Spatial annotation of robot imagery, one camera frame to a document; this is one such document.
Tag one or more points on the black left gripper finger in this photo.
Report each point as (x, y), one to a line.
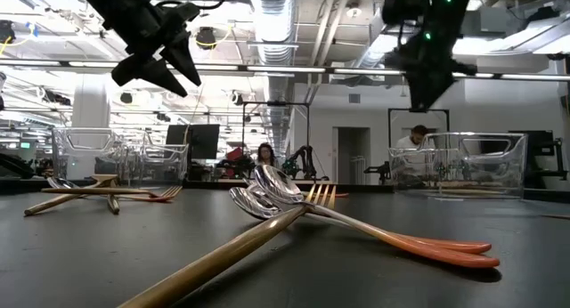
(180, 54)
(142, 72)

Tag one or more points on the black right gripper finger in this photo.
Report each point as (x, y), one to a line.
(425, 92)

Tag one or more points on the gold knife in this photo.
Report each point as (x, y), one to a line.
(472, 192)
(113, 205)
(559, 216)

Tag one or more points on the black background robot arm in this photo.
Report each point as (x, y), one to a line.
(378, 169)
(305, 159)

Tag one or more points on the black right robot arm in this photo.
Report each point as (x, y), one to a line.
(445, 14)

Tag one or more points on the black ceiling dome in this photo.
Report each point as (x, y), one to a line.
(206, 37)

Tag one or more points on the person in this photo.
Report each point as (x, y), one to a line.
(266, 153)
(416, 134)

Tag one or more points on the black computer monitor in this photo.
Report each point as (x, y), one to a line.
(202, 141)

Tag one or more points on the long ceiling light bar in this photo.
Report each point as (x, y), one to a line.
(285, 69)

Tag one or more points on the red object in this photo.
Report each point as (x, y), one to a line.
(234, 154)

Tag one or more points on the clear plastic bin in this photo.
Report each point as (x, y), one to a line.
(62, 156)
(516, 165)

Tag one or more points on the black equipment stand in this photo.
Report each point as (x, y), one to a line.
(541, 143)

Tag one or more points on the black ceiling device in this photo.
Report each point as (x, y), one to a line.
(5, 32)

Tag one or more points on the green lit sign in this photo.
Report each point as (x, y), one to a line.
(25, 145)

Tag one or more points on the black slanted equipment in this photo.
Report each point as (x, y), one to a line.
(15, 165)

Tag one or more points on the black metal frame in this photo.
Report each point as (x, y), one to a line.
(441, 109)

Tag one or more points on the small round ceiling camera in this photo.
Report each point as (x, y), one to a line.
(237, 98)
(126, 98)

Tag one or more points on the silver ventilation duct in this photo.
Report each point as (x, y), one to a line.
(272, 32)
(374, 54)

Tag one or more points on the small wall vent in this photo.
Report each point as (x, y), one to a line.
(354, 98)

